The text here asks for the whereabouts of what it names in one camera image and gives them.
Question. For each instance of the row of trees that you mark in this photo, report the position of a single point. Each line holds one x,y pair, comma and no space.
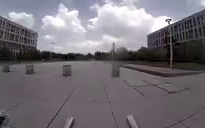
0,51

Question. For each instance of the grey paved plaza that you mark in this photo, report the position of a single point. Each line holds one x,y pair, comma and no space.
90,90

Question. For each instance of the distant pole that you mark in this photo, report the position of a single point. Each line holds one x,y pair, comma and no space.
113,50

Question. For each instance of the low raised stone platform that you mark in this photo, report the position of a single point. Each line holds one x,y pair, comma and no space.
156,69

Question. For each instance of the distant line of trees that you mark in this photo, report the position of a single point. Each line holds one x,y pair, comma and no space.
140,53

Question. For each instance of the row of stone bollards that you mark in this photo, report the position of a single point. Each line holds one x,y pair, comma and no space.
67,70

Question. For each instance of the robot's own part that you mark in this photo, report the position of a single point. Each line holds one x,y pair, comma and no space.
132,121
68,122

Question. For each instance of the white building with window rows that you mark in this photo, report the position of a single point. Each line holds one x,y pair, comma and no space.
10,33

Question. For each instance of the lamp post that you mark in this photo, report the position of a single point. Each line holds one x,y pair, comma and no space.
170,43

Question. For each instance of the grey building with window rows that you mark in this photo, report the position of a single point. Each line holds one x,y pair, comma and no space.
190,30

